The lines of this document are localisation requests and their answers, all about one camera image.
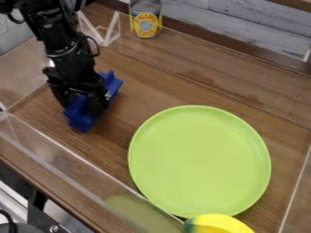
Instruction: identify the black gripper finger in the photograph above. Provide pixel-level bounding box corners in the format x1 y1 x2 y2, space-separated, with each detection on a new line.
49 84 78 108
86 95 107 118

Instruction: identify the yellow round object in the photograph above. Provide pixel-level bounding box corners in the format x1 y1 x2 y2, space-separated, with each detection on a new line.
182 214 254 233

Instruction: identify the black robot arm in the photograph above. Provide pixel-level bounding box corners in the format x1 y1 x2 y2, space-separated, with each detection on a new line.
0 0 107 118

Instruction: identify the yellow labelled tin can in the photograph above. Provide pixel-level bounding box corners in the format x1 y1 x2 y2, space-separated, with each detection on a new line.
127 0 162 39

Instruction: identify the blue block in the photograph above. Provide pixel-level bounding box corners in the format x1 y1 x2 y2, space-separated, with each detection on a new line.
62 71 123 132

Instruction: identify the clear acrylic enclosure wall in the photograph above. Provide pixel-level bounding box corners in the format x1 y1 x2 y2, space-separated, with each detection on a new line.
0 4 311 233

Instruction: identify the green plate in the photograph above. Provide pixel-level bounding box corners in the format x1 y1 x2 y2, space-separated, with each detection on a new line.
127 106 272 218

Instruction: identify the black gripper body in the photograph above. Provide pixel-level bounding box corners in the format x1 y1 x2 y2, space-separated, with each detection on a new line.
42 51 99 92

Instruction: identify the black metal stand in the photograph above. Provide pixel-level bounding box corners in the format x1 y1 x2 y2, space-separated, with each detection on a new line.
0 188 70 233

